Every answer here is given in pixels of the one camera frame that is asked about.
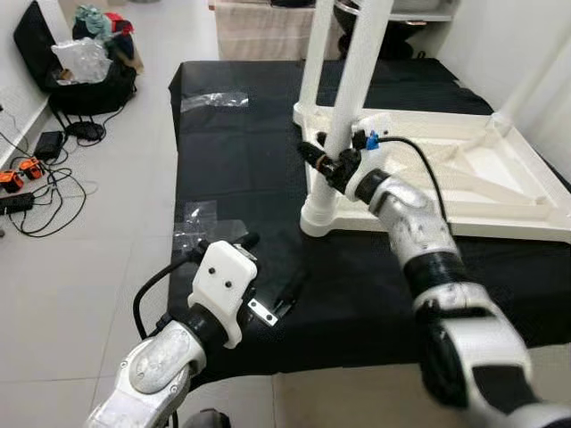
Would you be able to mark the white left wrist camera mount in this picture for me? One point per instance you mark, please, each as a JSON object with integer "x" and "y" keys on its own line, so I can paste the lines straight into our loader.
{"x": 223, "y": 285}

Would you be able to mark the black open bag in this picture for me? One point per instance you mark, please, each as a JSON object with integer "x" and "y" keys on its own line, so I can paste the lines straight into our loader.
{"x": 31, "y": 45}

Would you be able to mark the white plastic table top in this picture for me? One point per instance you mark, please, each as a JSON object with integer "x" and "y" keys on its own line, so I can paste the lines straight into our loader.
{"x": 500, "y": 209}

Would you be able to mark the oval black power adapter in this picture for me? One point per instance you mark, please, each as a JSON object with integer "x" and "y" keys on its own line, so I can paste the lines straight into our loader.
{"x": 86, "y": 131}

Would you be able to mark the wide clear tape patch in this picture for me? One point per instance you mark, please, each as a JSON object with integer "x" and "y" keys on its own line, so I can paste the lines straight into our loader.
{"x": 201, "y": 227}

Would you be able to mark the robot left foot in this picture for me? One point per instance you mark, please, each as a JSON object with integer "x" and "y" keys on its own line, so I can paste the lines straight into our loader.
{"x": 205, "y": 419}

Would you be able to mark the clear plastic bag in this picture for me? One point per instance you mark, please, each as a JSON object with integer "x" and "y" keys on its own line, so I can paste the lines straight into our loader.
{"x": 82, "y": 60}

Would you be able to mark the square black power adapter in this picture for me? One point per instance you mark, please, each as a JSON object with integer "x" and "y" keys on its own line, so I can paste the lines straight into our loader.
{"x": 49, "y": 145}

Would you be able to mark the long clear tape strip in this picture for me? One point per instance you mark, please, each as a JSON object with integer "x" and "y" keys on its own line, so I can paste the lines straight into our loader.
{"x": 214, "y": 101}

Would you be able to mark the black power strip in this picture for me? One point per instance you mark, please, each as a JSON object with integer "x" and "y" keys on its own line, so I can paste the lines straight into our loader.
{"x": 16, "y": 202}

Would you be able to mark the teal cloth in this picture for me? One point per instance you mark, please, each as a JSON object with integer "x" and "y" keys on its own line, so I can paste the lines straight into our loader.
{"x": 91, "y": 20}

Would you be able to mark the black tablecloth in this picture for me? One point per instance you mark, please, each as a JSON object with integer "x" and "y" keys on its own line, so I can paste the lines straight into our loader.
{"x": 268, "y": 152}

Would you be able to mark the large black bowl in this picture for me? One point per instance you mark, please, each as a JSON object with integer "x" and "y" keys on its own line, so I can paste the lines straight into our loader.
{"x": 406, "y": 36}

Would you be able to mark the red cloth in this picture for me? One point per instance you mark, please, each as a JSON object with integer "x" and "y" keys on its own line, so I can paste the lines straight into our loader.
{"x": 119, "y": 23}

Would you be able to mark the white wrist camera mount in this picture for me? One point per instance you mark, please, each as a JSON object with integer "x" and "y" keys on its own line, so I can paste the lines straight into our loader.
{"x": 370, "y": 152}
{"x": 223, "y": 285}

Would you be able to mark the yellow rubber band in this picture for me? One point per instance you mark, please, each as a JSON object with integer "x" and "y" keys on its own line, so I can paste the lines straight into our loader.
{"x": 319, "y": 161}

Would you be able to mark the orange black charger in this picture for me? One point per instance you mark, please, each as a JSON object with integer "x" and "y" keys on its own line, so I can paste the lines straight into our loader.
{"x": 10, "y": 180}
{"x": 30, "y": 168}

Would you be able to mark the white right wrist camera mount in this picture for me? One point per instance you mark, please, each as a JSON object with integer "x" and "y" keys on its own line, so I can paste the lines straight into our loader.
{"x": 370, "y": 152}

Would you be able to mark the beige woven bench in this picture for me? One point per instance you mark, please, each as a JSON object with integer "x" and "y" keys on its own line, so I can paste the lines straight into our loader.
{"x": 259, "y": 31}

